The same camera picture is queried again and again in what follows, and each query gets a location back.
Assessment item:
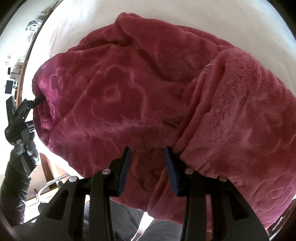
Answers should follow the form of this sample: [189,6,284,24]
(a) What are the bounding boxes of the magenta fleece pants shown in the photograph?
[32,13,295,228]

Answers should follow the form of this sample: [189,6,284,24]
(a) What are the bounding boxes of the grey gloved left hand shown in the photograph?
[9,133,40,178]

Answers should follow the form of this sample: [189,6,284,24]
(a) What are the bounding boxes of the grey trousered leg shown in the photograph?
[83,199,186,241]

